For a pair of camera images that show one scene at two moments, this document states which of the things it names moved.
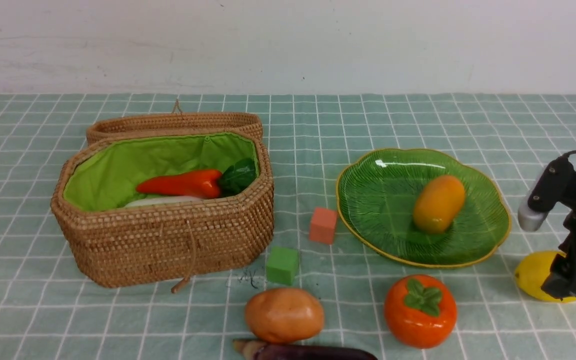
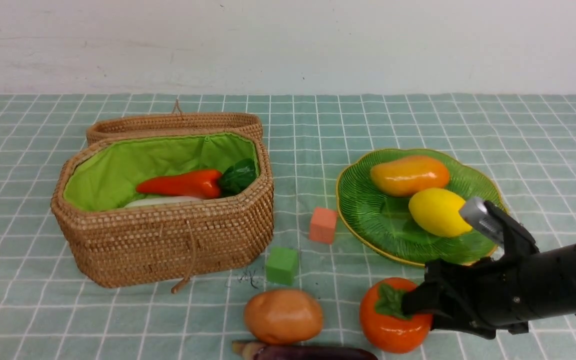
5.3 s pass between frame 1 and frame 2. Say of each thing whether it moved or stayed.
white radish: stayed
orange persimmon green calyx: moved
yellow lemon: moved
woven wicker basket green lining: stayed
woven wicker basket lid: stayed
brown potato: stayed
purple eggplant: stayed
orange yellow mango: moved
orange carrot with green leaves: stayed
